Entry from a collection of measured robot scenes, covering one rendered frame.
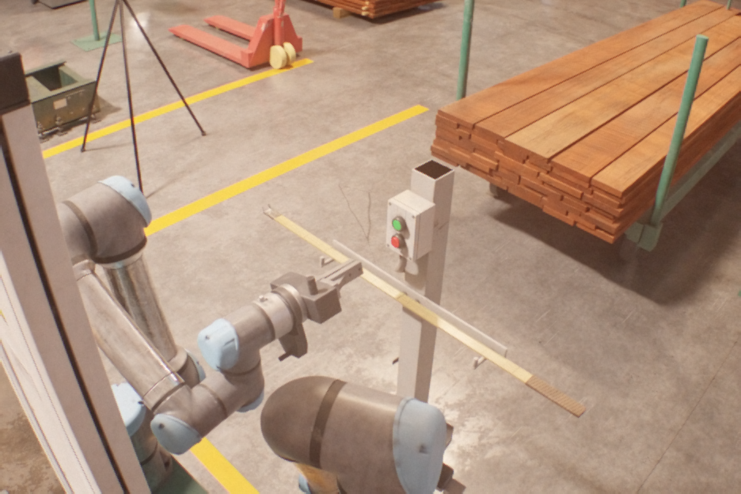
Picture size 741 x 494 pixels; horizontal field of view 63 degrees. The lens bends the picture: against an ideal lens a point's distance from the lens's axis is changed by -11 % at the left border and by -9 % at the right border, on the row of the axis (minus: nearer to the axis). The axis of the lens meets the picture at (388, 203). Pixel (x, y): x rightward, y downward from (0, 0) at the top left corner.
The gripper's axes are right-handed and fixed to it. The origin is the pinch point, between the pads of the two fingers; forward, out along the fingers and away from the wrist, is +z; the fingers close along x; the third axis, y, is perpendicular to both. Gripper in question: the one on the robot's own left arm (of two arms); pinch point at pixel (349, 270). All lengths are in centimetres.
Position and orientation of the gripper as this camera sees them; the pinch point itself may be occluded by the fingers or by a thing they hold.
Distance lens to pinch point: 122.8
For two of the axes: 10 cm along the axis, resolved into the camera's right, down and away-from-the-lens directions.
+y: -1.7, -9.2, -3.6
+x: -7.0, -1.4, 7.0
